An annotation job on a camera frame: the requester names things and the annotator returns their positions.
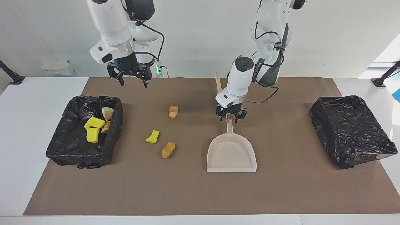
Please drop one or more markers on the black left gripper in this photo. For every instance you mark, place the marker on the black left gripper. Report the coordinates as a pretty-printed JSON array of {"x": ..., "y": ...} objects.
[{"x": 231, "y": 110}]

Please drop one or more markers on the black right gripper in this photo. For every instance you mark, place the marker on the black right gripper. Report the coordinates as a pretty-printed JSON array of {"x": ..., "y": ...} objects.
[{"x": 128, "y": 65}]

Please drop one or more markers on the beige hand brush black bristles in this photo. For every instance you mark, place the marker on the beige hand brush black bristles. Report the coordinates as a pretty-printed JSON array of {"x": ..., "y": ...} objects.
[{"x": 218, "y": 82}]

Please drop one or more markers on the beige plastic dustpan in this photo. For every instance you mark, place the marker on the beige plastic dustpan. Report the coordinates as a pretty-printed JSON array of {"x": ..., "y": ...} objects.
[{"x": 231, "y": 156}]

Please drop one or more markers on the pale green sponge piece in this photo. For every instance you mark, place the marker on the pale green sponge piece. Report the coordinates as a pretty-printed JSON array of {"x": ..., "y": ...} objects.
[{"x": 107, "y": 113}]

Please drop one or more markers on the striped croissant bread piece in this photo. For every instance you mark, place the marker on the striped croissant bread piece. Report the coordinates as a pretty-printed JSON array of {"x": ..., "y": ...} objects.
[{"x": 173, "y": 111}]

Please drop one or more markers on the striped orange bread chunk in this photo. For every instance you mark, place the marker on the striped orange bread chunk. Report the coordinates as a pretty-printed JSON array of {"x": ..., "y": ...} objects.
[{"x": 106, "y": 126}]

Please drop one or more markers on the notched yellow sponge piece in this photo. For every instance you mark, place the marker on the notched yellow sponge piece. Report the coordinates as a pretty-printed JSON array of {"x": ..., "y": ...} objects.
[{"x": 92, "y": 122}]

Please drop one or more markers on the small yellow sponge piece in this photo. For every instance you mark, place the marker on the small yellow sponge piece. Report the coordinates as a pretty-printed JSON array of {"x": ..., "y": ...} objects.
[{"x": 152, "y": 137}]

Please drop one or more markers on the brown oblong bread roll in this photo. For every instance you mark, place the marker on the brown oblong bread roll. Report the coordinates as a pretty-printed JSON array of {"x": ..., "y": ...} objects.
[{"x": 168, "y": 150}]

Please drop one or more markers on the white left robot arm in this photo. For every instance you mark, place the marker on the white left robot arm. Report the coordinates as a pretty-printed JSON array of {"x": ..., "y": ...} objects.
[{"x": 240, "y": 81}]

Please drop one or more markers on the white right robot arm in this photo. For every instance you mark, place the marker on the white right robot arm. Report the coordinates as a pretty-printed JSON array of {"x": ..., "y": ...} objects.
[{"x": 109, "y": 25}]

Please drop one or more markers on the bin with glossy black bag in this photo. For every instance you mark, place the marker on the bin with glossy black bag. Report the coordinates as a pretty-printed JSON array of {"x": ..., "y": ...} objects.
[
  {"x": 68, "y": 140},
  {"x": 350, "y": 131}
]

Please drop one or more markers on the white box with yellow labels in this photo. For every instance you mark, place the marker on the white box with yellow labels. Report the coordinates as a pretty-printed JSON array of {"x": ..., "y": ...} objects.
[{"x": 57, "y": 66}]

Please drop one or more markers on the brown table mat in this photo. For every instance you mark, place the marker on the brown table mat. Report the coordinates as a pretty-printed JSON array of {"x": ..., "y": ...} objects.
[{"x": 281, "y": 187}]

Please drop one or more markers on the blue object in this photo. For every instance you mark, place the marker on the blue object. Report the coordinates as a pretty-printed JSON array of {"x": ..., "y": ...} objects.
[{"x": 397, "y": 95}]

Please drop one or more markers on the black camera stand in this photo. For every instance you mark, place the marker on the black camera stand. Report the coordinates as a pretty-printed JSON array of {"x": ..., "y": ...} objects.
[
  {"x": 14, "y": 78},
  {"x": 382, "y": 79}
]

